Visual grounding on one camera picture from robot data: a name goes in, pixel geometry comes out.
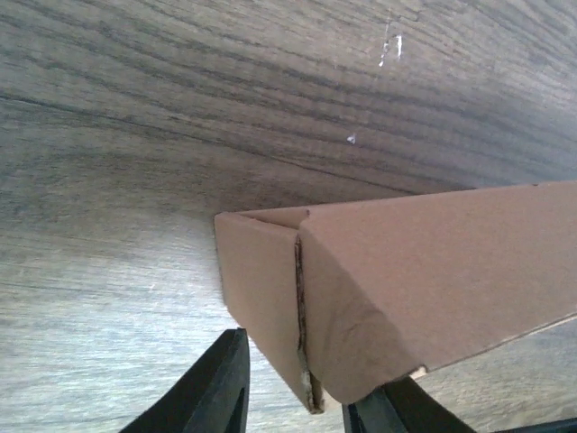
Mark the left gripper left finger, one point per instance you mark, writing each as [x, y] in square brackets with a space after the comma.
[211, 396]

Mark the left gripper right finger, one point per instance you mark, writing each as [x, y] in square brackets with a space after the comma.
[400, 406]

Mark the cardboard box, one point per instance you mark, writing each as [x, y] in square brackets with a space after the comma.
[343, 298]

